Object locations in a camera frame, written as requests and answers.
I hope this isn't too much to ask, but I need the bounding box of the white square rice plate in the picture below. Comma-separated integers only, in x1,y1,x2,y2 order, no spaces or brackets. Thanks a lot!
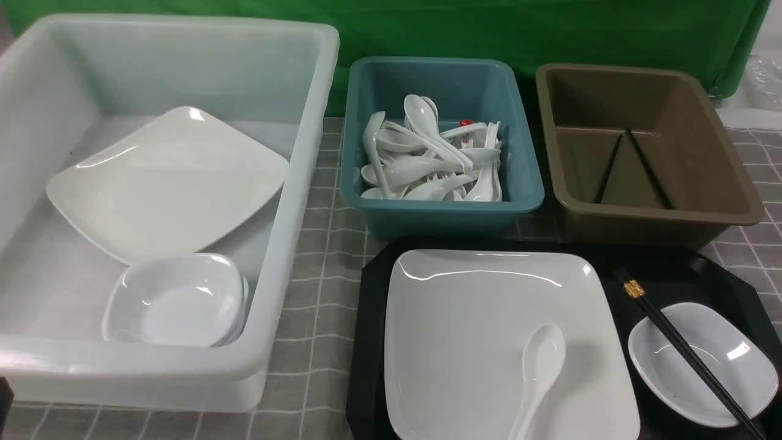
384,249,641,439

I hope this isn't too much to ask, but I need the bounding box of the white ceramic soup spoon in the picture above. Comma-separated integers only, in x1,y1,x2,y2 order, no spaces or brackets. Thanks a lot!
508,323,566,439

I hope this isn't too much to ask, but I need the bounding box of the black chopstick gold band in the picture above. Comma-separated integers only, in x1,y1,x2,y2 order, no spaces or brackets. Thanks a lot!
614,268,766,439

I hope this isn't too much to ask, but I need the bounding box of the small white sauce bowl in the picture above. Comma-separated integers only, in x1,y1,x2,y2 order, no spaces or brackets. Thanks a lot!
628,302,780,428

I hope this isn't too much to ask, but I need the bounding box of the white square plate in bin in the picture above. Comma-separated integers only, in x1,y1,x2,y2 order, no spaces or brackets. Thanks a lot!
46,106,290,265

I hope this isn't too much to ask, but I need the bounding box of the white spoon front pile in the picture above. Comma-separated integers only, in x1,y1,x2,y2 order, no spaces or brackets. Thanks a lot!
403,174,477,201

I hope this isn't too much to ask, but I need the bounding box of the white spoon pile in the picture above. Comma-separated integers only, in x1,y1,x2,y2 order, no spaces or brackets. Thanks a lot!
403,94,473,174
362,111,393,200
403,174,477,201

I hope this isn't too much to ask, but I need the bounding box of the white spoon left pile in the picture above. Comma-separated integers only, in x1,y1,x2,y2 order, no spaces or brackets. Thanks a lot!
362,111,393,200

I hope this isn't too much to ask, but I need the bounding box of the white spoon upper pile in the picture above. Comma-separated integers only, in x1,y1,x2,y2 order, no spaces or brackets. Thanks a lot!
403,94,473,174

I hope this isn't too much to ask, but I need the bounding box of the teal plastic bin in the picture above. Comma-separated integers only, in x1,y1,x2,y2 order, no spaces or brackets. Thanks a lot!
340,57,545,239

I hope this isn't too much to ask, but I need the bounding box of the grey checked tablecloth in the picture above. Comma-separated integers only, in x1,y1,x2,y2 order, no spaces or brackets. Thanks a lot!
2,118,781,439

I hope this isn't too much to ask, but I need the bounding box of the stacked small white bowl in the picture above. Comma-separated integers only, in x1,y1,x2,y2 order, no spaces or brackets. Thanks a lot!
101,253,249,348

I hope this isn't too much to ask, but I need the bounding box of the large white plastic bin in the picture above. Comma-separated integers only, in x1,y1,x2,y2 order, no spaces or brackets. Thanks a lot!
2,13,340,413

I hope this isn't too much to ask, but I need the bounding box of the brown plastic bin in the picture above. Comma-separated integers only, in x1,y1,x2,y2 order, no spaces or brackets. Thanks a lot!
536,64,764,249

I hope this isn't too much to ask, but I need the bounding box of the black chopstick in bin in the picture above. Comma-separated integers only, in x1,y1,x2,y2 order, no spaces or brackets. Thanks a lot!
594,127,674,210

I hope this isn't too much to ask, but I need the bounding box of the black serving tray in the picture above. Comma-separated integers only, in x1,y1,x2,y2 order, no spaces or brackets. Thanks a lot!
346,236,781,439

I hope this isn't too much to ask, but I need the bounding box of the green backdrop cloth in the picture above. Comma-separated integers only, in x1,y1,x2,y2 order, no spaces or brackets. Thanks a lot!
2,1,770,116

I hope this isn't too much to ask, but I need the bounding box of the clear plastic bag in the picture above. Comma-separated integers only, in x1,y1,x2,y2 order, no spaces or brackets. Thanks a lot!
745,55,781,112

